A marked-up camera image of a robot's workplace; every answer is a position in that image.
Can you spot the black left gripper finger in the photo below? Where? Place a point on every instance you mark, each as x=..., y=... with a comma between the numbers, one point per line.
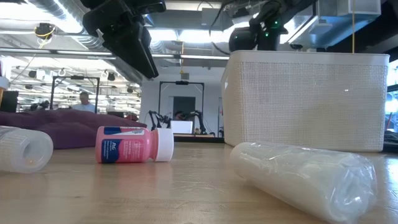
x=148, y=49
x=127, y=46

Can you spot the pink medicine bottle white cap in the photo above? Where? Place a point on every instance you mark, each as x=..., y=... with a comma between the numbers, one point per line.
x=130, y=146

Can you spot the plastic-wrapped white gauze roll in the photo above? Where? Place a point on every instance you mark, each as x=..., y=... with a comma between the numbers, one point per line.
x=298, y=177

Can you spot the black background robot arm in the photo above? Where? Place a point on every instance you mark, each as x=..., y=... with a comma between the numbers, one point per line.
x=199, y=119
x=157, y=119

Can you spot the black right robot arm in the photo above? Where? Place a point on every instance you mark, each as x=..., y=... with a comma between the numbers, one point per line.
x=267, y=34

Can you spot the white perforated plastic basket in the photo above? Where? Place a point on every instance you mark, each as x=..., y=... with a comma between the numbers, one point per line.
x=311, y=99

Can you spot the long ceiling light bar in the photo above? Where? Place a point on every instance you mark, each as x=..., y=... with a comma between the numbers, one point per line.
x=192, y=57

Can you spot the person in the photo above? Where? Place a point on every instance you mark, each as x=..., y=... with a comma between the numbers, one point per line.
x=84, y=104
x=178, y=115

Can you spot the white laptop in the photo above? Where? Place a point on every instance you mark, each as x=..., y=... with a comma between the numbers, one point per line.
x=182, y=127

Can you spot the wooden background table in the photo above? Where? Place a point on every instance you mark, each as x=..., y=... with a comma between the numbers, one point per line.
x=199, y=135

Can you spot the purple folded cloth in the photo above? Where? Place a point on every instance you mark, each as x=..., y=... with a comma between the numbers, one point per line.
x=68, y=127

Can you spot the black monitor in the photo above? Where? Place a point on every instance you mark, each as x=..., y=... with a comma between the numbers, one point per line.
x=10, y=101

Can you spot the translucent plastic container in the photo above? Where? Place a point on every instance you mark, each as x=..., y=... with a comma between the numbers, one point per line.
x=18, y=152

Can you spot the black metal gantry frame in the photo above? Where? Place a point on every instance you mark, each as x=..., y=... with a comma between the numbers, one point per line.
x=51, y=93
x=160, y=99

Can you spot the black aluminium table frame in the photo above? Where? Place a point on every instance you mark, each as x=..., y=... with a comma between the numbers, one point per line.
x=202, y=139

